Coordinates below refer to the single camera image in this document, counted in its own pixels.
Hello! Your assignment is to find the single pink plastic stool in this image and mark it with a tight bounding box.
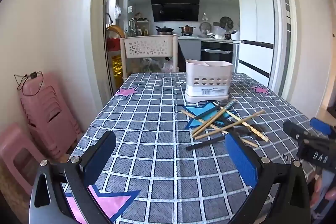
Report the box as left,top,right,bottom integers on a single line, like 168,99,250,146
0,123,45,195

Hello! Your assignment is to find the black garbage bag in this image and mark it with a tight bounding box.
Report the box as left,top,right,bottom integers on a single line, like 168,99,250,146
177,42,187,72

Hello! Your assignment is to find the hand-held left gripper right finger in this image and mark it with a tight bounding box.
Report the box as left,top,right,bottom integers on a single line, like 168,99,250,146
224,132,311,224

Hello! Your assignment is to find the person's right hand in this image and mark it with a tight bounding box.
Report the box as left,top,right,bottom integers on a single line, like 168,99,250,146
310,177,336,210

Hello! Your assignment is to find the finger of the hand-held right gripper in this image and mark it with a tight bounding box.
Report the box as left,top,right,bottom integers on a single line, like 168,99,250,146
282,120,329,146
310,118,336,139

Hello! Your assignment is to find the black charger cable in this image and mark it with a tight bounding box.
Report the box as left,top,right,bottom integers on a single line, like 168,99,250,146
14,71,44,96

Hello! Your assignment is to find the spice rack with bottles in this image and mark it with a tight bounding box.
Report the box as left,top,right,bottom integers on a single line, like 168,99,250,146
129,18,150,37

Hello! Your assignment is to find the black wok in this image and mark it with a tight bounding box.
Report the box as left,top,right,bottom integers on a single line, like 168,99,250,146
156,26,174,35

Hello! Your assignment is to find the copper cooking pot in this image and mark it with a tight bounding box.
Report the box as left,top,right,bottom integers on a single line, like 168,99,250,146
179,25,196,34

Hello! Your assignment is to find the round dark divided tray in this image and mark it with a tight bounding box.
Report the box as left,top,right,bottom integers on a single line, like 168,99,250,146
220,17,234,30

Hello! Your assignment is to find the round wooden board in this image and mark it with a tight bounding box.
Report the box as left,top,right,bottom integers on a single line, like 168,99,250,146
106,25,125,39

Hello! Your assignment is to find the black built-in oven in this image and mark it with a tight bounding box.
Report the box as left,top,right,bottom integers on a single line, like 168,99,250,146
201,41,234,63

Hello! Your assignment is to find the white refrigerator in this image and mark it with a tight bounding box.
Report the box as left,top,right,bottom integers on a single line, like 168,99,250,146
235,0,276,88

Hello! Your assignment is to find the red plastic basin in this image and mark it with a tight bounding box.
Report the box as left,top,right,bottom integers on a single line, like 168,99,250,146
106,38,122,52

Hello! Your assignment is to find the black range hood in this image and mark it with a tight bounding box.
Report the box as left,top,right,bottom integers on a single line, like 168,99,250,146
150,0,201,22

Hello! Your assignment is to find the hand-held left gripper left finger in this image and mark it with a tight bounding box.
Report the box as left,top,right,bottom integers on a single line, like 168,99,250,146
29,131,117,224

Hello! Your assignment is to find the large pink paper star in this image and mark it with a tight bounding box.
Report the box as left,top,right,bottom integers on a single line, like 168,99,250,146
64,185,141,224

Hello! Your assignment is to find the metal spoon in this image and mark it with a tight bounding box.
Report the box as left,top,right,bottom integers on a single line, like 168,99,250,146
226,122,266,136
217,99,234,110

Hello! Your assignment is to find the blue paper star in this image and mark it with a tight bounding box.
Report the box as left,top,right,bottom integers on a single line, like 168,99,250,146
183,101,231,130

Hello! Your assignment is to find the black bamboo chopstick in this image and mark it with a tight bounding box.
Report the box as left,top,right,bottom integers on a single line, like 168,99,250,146
185,135,226,151
194,107,220,120

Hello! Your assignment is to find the white perforated storage trolley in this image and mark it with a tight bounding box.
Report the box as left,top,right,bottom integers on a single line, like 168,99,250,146
119,34,179,73

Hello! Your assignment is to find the white plastic utensil holder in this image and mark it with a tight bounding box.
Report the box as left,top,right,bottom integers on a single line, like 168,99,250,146
184,59,234,103

